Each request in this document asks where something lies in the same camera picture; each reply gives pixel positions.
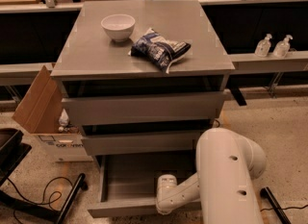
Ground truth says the blue white snack bag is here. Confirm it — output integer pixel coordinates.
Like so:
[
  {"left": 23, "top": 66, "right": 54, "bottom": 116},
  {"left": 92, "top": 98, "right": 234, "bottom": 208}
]
[{"left": 129, "top": 28, "right": 191, "bottom": 74}]

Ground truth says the white bottle in box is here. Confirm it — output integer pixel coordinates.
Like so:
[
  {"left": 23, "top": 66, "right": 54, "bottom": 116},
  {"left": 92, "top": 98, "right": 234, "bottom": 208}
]
[{"left": 59, "top": 110, "right": 69, "bottom": 127}]

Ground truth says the grey drawer cabinet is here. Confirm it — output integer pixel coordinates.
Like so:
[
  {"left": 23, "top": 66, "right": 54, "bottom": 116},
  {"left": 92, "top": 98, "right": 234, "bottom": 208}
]
[{"left": 50, "top": 0, "right": 236, "bottom": 171}]

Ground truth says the grey bottom drawer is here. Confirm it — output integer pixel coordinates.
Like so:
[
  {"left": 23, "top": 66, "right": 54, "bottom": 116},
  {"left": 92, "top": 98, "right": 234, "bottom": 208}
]
[{"left": 88, "top": 150, "right": 196, "bottom": 218}]

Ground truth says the grey metal rail shelf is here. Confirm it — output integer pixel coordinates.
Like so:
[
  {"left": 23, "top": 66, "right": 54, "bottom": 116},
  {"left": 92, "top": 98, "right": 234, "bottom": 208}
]
[{"left": 1, "top": 0, "right": 307, "bottom": 87}]

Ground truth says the grey middle drawer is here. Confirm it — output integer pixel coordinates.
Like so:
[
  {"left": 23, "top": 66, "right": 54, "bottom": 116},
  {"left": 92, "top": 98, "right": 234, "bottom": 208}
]
[{"left": 82, "top": 130, "right": 203, "bottom": 156}]

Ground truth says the left clear pump bottle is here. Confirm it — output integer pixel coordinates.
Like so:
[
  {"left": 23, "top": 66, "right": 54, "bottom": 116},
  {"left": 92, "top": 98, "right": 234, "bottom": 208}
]
[{"left": 255, "top": 34, "right": 272, "bottom": 57}]

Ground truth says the right clear pump bottle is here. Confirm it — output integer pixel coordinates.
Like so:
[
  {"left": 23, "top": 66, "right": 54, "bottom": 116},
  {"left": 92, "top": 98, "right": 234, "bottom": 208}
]
[{"left": 273, "top": 35, "right": 293, "bottom": 58}]

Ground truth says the clear pump bottle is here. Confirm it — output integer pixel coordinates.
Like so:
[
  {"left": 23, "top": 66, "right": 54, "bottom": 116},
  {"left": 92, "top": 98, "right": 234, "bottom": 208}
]
[
  {"left": 273, "top": 35, "right": 293, "bottom": 58},
  {"left": 255, "top": 34, "right": 272, "bottom": 57}
]

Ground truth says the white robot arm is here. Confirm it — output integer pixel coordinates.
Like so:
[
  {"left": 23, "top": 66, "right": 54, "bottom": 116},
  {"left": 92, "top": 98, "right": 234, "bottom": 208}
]
[{"left": 156, "top": 128, "right": 267, "bottom": 224}]

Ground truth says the black stand leg right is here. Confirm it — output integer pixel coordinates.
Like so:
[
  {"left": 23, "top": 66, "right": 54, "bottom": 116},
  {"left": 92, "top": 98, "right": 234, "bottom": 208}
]
[{"left": 260, "top": 187, "right": 292, "bottom": 224}]

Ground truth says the black cable right floor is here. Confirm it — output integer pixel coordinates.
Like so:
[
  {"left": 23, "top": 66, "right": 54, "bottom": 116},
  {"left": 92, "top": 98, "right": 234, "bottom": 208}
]
[{"left": 211, "top": 118, "right": 308, "bottom": 212}]

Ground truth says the open cardboard box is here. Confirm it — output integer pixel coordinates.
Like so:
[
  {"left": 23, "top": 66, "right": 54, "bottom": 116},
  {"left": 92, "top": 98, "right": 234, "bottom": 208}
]
[{"left": 13, "top": 66, "right": 92, "bottom": 162}]

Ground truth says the black bin on cart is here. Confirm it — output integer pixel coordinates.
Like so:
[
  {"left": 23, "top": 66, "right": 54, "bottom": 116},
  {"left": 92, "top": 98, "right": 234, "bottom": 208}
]
[{"left": 0, "top": 128, "right": 23, "bottom": 167}]

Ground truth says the black cart frame left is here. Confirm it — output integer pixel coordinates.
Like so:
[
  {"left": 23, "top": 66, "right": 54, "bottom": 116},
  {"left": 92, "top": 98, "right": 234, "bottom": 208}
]
[{"left": 0, "top": 142, "right": 89, "bottom": 224}]

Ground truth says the grey top drawer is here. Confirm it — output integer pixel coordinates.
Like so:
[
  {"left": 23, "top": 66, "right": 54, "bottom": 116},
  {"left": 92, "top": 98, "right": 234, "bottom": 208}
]
[{"left": 63, "top": 91, "right": 225, "bottom": 125}]

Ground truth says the grey drawer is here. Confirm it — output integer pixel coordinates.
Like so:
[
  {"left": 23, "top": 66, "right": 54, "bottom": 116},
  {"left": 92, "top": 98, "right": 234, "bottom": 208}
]
[
  {"left": 82, "top": 130, "right": 203, "bottom": 156},
  {"left": 88, "top": 150, "right": 196, "bottom": 218},
  {"left": 63, "top": 91, "right": 225, "bottom": 125}
]

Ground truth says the white ceramic bowl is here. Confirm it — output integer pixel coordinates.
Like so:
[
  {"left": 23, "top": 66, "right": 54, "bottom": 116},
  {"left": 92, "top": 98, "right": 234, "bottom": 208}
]
[{"left": 101, "top": 14, "right": 136, "bottom": 41}]

